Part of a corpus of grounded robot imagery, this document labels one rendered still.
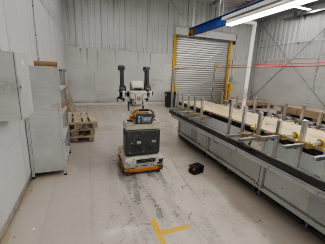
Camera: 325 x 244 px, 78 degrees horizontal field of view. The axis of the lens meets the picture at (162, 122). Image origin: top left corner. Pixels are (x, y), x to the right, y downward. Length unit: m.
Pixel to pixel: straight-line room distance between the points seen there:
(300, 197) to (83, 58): 8.60
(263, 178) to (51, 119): 2.92
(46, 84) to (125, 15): 7.21
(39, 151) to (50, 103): 0.69
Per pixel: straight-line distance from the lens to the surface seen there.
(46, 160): 3.31
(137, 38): 9.74
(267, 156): 2.47
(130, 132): 2.96
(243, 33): 12.60
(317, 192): 2.29
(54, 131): 3.16
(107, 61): 9.42
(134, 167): 3.09
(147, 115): 2.88
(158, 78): 9.92
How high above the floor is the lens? 1.52
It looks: 14 degrees down
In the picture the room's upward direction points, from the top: 2 degrees clockwise
